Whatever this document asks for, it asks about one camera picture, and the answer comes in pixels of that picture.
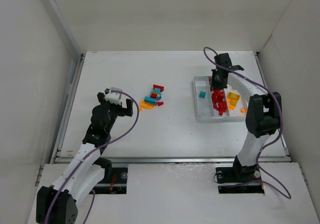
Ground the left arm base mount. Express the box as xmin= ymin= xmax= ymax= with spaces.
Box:
xmin=93 ymin=167 xmax=128 ymax=195

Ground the yellow long studded brick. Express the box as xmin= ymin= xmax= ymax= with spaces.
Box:
xmin=227 ymin=92 xmax=240 ymax=101

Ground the teal long brick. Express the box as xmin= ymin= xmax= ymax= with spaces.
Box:
xmin=144 ymin=96 xmax=157 ymax=105

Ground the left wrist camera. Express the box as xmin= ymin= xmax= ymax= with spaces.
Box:
xmin=104 ymin=87 xmax=122 ymax=105

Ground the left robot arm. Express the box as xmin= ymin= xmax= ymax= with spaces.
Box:
xmin=35 ymin=88 xmax=138 ymax=224

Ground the red arch brick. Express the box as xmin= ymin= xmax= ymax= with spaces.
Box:
xmin=153 ymin=84 xmax=165 ymax=92

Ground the white divided tray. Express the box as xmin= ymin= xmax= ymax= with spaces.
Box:
xmin=193 ymin=76 xmax=248 ymax=123

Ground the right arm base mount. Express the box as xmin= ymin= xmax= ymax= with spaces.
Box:
xmin=214 ymin=167 xmax=265 ymax=194

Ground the teal and red square brick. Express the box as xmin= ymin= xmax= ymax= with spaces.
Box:
xmin=198 ymin=91 xmax=206 ymax=98

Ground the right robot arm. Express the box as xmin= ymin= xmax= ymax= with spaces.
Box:
xmin=211 ymin=53 xmax=282 ymax=172

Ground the orange half round brick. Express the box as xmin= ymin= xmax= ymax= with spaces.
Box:
xmin=139 ymin=101 xmax=154 ymax=109

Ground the aluminium frame rail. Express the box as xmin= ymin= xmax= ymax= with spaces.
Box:
xmin=49 ymin=156 xmax=292 ymax=164

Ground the teal frog printed brick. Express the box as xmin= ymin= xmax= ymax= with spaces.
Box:
xmin=150 ymin=89 xmax=162 ymax=101

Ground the red brick on frog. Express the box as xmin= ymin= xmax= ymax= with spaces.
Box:
xmin=150 ymin=93 xmax=158 ymax=99

